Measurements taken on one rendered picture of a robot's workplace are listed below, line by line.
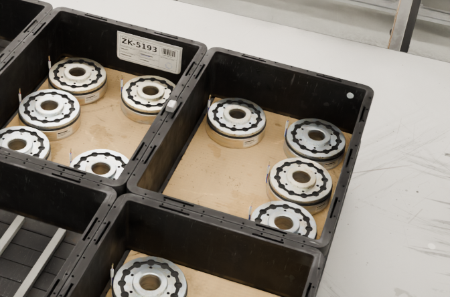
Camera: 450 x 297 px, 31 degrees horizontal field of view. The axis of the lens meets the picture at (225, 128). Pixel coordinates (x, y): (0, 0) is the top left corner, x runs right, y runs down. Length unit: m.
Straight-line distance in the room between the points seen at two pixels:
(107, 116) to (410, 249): 0.58
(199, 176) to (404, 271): 0.39
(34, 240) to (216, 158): 0.34
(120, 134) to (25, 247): 0.29
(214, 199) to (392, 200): 0.40
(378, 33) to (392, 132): 1.66
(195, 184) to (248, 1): 2.14
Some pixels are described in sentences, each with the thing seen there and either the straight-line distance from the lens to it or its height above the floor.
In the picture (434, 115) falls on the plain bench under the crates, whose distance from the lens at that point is 1.80.
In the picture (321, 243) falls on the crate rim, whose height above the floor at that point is 0.93.
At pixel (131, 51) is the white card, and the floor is 0.88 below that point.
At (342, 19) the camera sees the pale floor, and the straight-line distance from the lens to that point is 3.40.
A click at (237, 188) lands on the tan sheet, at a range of 1.34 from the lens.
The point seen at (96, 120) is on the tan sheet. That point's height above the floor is 0.83.
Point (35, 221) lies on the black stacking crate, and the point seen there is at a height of 0.83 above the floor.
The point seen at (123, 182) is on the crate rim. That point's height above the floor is 0.93.
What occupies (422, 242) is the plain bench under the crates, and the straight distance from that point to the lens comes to 1.51.
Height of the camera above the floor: 1.76
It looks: 40 degrees down
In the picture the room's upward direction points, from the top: 7 degrees clockwise
